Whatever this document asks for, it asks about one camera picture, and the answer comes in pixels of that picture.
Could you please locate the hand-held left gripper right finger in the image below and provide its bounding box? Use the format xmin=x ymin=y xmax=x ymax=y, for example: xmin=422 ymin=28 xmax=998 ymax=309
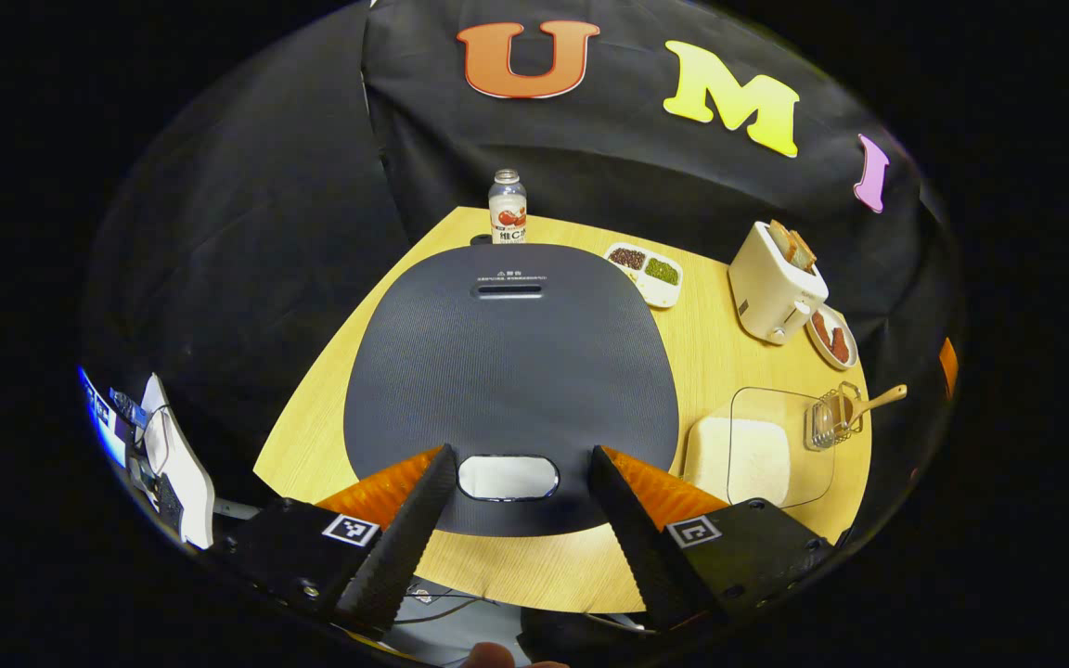
xmin=587 ymin=444 xmax=839 ymax=634

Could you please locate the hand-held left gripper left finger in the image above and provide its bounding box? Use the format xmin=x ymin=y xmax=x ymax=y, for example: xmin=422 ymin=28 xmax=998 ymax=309
xmin=208 ymin=443 xmax=459 ymax=643

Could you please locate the clear glass rice dish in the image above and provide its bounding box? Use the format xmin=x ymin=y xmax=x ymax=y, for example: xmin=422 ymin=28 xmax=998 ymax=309
xmin=682 ymin=386 xmax=838 ymax=509

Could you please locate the dark grey rice cooker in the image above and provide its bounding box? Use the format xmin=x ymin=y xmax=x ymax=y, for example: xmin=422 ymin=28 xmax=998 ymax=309
xmin=342 ymin=242 xmax=681 ymax=538

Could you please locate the small round white plate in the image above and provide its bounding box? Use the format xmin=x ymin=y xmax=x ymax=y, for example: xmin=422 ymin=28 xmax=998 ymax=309
xmin=805 ymin=303 xmax=860 ymax=373

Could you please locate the white toaster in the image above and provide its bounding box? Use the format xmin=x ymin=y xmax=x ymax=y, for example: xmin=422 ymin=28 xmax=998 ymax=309
xmin=727 ymin=220 xmax=831 ymax=347

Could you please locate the white plastic device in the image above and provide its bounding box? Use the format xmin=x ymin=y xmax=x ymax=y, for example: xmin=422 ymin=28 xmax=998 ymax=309
xmin=139 ymin=372 xmax=218 ymax=551

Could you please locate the white divided bean dish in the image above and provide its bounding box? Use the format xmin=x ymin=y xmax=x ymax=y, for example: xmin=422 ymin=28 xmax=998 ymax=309
xmin=602 ymin=241 xmax=685 ymax=310

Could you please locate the blue lit screen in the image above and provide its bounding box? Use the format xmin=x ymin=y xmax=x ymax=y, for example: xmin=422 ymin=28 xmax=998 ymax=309
xmin=77 ymin=364 xmax=133 ymax=470

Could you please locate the black backdrop cloth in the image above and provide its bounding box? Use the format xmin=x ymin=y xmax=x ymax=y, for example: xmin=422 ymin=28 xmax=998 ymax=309
xmin=80 ymin=0 xmax=962 ymax=558

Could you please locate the clear plastic drink bottle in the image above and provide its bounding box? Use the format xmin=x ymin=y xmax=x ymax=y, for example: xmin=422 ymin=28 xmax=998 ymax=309
xmin=487 ymin=168 xmax=529 ymax=246

